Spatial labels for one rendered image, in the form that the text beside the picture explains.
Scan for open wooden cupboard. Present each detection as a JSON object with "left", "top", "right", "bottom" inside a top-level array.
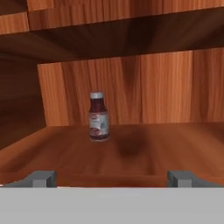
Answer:
[{"left": 0, "top": 0, "right": 224, "bottom": 188}]

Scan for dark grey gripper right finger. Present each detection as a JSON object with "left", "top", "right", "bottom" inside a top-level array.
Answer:
[{"left": 166, "top": 170, "right": 223, "bottom": 188}]

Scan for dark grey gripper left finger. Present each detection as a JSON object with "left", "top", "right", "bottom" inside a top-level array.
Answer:
[{"left": 2, "top": 170, "right": 58, "bottom": 188}]

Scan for dark red condiment bottle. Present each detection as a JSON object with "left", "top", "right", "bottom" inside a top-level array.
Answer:
[{"left": 88, "top": 91, "right": 111, "bottom": 143}]

